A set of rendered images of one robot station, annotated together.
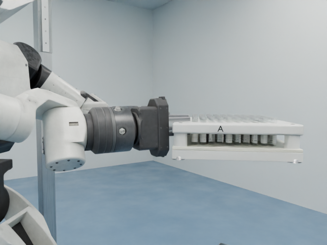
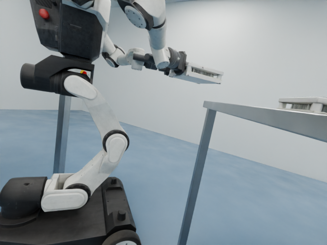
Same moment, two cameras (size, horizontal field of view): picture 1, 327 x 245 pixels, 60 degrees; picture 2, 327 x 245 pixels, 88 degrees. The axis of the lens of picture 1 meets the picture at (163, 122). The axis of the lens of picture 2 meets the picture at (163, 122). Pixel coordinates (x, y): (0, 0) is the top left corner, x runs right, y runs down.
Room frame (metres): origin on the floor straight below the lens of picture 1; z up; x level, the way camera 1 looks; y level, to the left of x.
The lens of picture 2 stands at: (-0.24, 0.52, 0.88)
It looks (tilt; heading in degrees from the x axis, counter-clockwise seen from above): 9 degrees down; 331
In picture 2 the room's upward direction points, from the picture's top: 10 degrees clockwise
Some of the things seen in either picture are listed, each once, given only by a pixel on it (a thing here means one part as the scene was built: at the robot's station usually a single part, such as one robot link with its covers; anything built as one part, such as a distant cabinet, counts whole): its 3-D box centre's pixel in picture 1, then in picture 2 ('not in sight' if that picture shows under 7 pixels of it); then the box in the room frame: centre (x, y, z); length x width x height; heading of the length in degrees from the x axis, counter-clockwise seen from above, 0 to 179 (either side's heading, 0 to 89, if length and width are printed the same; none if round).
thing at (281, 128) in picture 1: (228, 124); (195, 70); (0.65, -0.15, 1.07); 0.25 x 0.24 x 0.02; 174
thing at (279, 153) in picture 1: (228, 145); (193, 78); (0.65, -0.15, 1.02); 0.24 x 0.24 x 0.02; 84
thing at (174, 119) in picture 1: (175, 117); not in sight; (0.60, -0.03, 1.09); 0.06 x 0.03 x 0.02; 116
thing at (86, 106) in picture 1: (95, 117); (135, 57); (0.81, 0.19, 1.08); 0.13 x 0.07 x 0.09; 12
